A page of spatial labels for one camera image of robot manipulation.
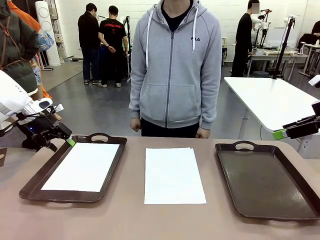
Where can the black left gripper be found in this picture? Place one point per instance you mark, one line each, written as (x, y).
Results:
(37, 131)

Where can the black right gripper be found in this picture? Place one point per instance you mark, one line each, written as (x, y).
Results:
(317, 108)

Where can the white A4 paper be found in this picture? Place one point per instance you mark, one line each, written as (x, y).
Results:
(175, 175)
(82, 167)

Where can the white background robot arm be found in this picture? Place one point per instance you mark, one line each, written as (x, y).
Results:
(256, 20)

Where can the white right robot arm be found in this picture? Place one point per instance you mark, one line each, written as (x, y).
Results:
(315, 81)

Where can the person's right forearm gray sleeve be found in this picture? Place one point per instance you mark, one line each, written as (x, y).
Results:
(136, 100)

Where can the person's left forearm gray sleeve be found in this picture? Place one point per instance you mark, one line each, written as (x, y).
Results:
(211, 105)

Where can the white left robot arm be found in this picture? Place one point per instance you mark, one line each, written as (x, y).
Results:
(10, 100)

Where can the person's right hand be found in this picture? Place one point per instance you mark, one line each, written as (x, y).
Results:
(135, 124)

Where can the person's left hand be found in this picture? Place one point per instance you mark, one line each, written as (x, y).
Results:
(204, 133)

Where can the white table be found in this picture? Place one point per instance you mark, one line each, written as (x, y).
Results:
(270, 100)

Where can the brown wooden board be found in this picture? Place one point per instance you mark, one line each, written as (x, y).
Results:
(3, 160)

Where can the gray round stool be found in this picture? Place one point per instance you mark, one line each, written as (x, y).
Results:
(260, 74)

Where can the gray background work table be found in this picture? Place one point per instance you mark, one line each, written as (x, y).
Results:
(275, 57)

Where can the white background desk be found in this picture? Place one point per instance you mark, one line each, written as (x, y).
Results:
(312, 45)

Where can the white screen panel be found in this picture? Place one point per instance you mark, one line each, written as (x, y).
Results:
(277, 37)

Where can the person in black clothes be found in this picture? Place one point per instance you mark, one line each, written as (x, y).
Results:
(312, 35)

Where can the person in olive jacket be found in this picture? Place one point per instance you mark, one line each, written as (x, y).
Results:
(15, 45)

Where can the man in black sweater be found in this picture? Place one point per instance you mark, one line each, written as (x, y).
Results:
(243, 37)

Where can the man in black jacket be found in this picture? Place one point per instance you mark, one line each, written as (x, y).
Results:
(88, 30)

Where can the white tower air conditioner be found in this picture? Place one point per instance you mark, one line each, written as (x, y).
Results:
(47, 25)

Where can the man in red-print black shirt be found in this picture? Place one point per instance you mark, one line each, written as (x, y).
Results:
(112, 37)

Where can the person in gray hoodie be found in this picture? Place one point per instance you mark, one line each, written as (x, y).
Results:
(172, 75)

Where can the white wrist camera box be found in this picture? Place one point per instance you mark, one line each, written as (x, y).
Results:
(59, 108)

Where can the black camera tripod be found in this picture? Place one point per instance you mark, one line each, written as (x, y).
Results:
(282, 50)
(128, 32)

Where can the gray wall electrical panel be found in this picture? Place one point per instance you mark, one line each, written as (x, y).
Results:
(55, 10)

